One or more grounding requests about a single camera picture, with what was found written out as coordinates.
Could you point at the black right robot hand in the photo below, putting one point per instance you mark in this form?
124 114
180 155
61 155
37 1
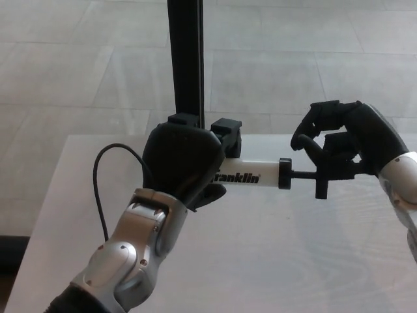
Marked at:
371 137

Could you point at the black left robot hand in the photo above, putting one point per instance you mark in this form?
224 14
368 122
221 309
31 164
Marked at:
179 156

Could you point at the white Franklin air pump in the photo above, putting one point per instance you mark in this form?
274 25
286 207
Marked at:
251 172

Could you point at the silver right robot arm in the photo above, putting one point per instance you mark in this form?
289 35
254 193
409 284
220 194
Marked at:
402 182

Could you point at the black vertical window post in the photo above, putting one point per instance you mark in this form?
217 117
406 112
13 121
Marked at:
185 58

